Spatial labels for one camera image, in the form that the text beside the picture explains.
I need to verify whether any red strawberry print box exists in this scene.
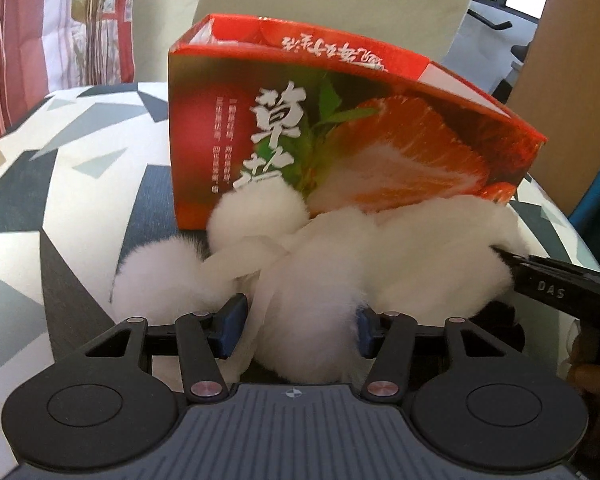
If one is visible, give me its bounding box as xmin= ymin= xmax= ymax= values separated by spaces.
xmin=167 ymin=14 xmax=548 ymax=232

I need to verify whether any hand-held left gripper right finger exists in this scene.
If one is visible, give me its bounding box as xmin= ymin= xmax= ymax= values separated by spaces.
xmin=354 ymin=307 xmax=512 ymax=400

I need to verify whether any black office chair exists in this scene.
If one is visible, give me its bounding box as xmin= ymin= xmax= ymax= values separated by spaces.
xmin=467 ymin=0 xmax=537 ymax=106

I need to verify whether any red white printed curtain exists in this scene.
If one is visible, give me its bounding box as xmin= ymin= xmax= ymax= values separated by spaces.
xmin=0 ymin=0 xmax=140 ymax=138

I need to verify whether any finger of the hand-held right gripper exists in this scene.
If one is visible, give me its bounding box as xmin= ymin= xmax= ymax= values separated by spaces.
xmin=494 ymin=244 xmax=600 ymax=322

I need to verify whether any wooden board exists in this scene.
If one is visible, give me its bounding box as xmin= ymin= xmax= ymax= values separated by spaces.
xmin=506 ymin=0 xmax=600 ymax=213

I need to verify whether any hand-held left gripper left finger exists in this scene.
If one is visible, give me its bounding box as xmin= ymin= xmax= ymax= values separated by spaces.
xmin=82 ymin=294 xmax=249 ymax=403

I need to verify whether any white fluffy plush toy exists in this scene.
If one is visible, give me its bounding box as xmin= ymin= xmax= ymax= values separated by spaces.
xmin=111 ymin=192 xmax=532 ymax=386

